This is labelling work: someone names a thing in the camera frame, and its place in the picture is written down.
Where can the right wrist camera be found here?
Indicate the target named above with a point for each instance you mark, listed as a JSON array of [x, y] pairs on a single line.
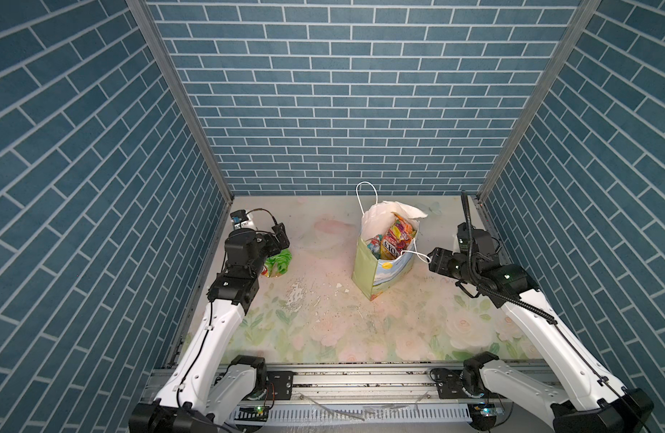
[[465, 237]]

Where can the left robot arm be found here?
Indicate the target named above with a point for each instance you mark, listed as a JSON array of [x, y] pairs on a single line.
[[194, 399]]

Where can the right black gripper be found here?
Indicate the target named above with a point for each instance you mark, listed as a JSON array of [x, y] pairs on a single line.
[[438, 260]]

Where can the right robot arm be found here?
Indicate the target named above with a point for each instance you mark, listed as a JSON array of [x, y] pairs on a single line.
[[589, 397]]

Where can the green floral paper bag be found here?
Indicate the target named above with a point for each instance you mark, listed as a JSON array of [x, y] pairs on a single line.
[[375, 276]]

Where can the Fox's fruits candy bag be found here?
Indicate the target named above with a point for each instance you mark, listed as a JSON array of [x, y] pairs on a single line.
[[397, 239]]

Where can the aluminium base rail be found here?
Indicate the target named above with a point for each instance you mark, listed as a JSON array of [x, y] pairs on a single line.
[[374, 383]]

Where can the teal Fox's blossom candy bag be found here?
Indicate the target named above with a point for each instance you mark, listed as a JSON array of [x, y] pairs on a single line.
[[374, 245]]

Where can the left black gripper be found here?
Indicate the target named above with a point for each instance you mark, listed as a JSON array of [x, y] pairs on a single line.
[[279, 235]]

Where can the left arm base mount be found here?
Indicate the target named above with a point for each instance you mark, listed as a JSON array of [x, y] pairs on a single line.
[[279, 385]]

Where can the green snack bag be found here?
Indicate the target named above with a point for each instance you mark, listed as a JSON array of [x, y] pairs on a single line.
[[278, 264]]

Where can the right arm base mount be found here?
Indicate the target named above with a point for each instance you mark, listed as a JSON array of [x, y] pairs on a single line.
[[448, 384]]

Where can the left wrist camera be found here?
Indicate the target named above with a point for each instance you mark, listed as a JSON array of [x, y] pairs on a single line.
[[240, 219]]

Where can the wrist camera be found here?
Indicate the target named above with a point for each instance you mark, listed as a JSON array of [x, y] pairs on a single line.
[[465, 237], [240, 219]]

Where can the white vented cable tray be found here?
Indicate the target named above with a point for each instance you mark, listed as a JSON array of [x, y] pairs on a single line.
[[310, 415]]

